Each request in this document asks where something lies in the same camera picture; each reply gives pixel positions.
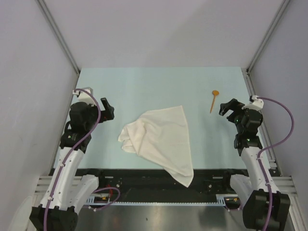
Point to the right aluminium frame post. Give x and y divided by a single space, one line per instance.
274 23

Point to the white cloth napkin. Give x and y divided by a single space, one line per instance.
162 137

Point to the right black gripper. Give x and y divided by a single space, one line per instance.
233 105

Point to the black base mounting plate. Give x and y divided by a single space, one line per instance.
157 186

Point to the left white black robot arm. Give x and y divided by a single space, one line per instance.
60 206

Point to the aluminium frame post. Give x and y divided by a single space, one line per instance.
274 23
42 5

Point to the aluminium front rail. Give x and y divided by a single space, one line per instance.
285 184

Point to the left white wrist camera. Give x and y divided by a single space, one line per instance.
85 96

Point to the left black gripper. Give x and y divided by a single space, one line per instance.
107 114

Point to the orange plastic spoon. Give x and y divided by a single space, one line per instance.
215 93

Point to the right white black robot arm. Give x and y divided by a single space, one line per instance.
264 207

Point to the left aluminium frame post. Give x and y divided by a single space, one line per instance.
42 5

